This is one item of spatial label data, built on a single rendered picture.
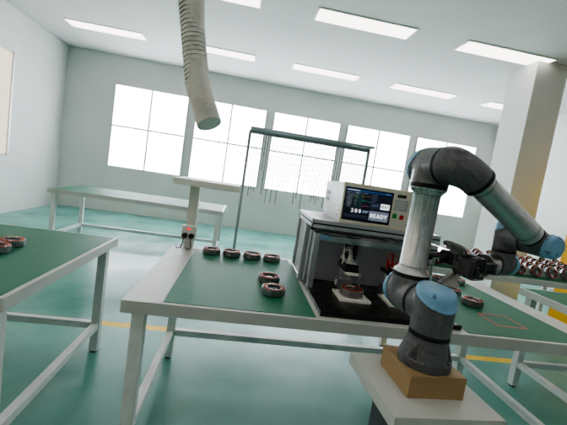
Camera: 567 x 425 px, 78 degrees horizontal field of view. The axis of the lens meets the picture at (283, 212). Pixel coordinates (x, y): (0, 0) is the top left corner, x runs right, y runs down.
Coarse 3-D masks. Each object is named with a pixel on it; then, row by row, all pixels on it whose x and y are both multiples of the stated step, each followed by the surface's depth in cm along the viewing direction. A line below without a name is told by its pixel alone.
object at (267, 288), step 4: (264, 284) 163; (268, 284) 165; (272, 284) 166; (276, 284) 167; (264, 288) 159; (268, 288) 159; (272, 288) 159; (276, 288) 163; (280, 288) 161; (284, 288) 163; (264, 292) 159; (268, 292) 158; (272, 292) 158; (276, 292) 158; (280, 292) 159; (284, 292) 161; (268, 296) 159; (272, 296) 158; (276, 296) 158; (280, 296) 159
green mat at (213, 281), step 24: (192, 264) 192; (216, 264) 199; (240, 264) 207; (264, 264) 215; (288, 264) 224; (192, 288) 154; (216, 288) 159; (240, 288) 164; (288, 288) 175; (288, 312) 144; (312, 312) 148
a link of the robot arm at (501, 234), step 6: (498, 222) 122; (498, 228) 121; (504, 228) 119; (498, 234) 121; (504, 234) 119; (510, 234) 116; (498, 240) 121; (504, 240) 119; (510, 240) 116; (492, 246) 123; (498, 246) 121; (504, 246) 119; (510, 246) 117; (504, 252) 119; (510, 252) 119
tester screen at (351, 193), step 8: (352, 192) 177; (360, 192) 177; (368, 192) 178; (376, 192) 178; (352, 200) 177; (360, 200) 178; (368, 200) 178; (376, 200) 179; (384, 200) 179; (344, 208) 177; (360, 208) 178; (368, 208) 179; (344, 216) 178; (368, 216) 179
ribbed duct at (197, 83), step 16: (192, 0) 226; (192, 16) 227; (192, 32) 227; (192, 48) 227; (192, 64) 227; (192, 80) 227; (208, 80) 232; (192, 96) 226; (208, 96) 227; (208, 112) 223; (208, 128) 235
